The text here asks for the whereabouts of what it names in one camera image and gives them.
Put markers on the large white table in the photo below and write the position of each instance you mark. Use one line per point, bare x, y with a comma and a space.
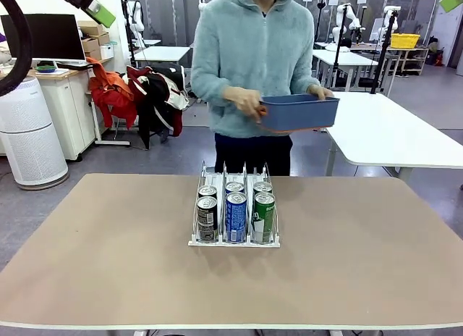
390, 133

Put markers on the black tripod pole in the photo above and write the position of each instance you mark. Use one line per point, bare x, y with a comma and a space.
339, 50
384, 50

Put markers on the black beverage can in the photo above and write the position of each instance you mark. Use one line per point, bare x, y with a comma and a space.
207, 190
207, 220

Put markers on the person in teal fleece jacket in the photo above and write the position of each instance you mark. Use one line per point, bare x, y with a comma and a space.
253, 42

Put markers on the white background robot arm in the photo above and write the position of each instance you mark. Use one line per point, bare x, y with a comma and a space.
341, 17
136, 21
388, 12

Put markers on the orange jacket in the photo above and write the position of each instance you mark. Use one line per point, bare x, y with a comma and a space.
112, 93

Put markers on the person's right hand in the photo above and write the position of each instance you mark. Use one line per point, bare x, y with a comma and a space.
246, 100

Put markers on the blue plastic bin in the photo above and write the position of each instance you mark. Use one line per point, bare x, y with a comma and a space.
300, 113

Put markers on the small white box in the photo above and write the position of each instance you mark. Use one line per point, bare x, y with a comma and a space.
107, 51

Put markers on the yellow basket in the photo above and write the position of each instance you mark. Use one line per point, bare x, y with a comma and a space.
405, 41

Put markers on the cardboard box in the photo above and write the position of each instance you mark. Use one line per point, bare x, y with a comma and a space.
104, 39
94, 54
90, 44
90, 27

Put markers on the red fire extinguisher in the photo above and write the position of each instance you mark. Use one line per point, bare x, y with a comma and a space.
437, 58

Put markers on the blue beverage can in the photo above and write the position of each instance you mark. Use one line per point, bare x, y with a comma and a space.
236, 216
234, 187

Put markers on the person's left forearm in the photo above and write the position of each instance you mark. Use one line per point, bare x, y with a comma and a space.
311, 75

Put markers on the wooden shelf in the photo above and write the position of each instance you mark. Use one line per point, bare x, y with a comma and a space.
408, 49

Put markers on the person's right forearm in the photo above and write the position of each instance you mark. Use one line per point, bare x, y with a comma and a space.
208, 86

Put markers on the white background table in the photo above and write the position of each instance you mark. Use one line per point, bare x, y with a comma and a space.
347, 59
162, 53

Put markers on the green beverage can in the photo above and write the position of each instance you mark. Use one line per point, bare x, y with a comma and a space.
262, 187
264, 220

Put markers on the black computer monitor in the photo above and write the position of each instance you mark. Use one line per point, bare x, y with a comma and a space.
43, 35

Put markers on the person's dark trousers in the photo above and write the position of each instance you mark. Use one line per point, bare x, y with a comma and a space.
253, 155

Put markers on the person's left hand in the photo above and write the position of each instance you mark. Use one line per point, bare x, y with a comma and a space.
320, 91

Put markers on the black and red jacket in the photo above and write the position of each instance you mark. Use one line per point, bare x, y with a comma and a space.
155, 97

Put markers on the green dish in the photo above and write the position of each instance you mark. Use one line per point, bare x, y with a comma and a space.
45, 68

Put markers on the white air purifier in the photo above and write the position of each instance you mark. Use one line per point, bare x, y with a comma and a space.
32, 140

